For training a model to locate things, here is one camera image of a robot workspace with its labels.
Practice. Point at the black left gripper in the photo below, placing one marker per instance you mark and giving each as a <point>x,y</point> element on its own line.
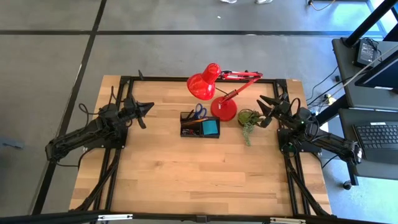
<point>129,115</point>

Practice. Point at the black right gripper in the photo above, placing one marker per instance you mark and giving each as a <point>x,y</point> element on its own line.
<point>281,113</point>

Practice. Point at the blue sticky note pad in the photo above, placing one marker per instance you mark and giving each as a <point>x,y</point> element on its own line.
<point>210,127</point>

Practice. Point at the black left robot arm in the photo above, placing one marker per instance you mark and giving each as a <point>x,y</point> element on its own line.
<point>77,138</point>

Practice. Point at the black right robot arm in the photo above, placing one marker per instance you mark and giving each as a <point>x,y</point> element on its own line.
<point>329,141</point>

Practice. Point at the black mesh desk organizer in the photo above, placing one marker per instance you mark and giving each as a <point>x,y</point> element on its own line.
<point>216,119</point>

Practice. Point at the potted succulent plant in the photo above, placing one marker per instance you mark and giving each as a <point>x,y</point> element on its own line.
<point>247,117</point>

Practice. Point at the black diagonal beam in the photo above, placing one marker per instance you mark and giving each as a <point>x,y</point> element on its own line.
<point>329,112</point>
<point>370,21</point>

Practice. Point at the yellow white power strip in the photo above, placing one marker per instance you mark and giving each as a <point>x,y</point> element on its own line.
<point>330,99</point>

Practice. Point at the red desk lamp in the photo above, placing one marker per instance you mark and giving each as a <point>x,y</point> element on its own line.
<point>202,85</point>

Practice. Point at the small black floor object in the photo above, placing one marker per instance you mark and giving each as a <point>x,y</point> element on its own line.
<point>337,78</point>

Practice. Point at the dark gray desk surface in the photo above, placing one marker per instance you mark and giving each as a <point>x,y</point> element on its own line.
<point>348,62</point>
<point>346,140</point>

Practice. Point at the person's foot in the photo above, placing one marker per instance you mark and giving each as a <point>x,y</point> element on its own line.
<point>228,1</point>
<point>263,1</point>

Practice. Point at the black power adapter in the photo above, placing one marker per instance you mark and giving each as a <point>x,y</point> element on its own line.
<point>365,53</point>

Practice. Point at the black caster wheel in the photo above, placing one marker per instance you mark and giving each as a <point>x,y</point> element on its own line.
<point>347,186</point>

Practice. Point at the black keyboard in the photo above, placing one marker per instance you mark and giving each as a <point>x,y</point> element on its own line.
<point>376,138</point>

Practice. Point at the black monitor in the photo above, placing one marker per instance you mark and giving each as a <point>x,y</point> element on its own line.
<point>382,76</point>

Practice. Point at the gray floor object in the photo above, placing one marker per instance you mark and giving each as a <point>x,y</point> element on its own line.
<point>11,143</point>

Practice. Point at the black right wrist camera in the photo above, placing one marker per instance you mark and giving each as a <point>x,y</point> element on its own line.
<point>284,105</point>

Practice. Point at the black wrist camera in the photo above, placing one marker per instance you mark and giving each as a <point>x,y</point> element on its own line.
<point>284,105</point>
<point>127,105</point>

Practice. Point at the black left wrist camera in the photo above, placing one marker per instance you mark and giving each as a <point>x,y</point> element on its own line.
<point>127,105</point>

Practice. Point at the silver metal bracket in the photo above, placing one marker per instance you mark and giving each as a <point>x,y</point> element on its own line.
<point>115,217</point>
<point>287,220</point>

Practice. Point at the black camera mount rail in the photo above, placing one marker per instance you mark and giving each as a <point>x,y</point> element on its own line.
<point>62,217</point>

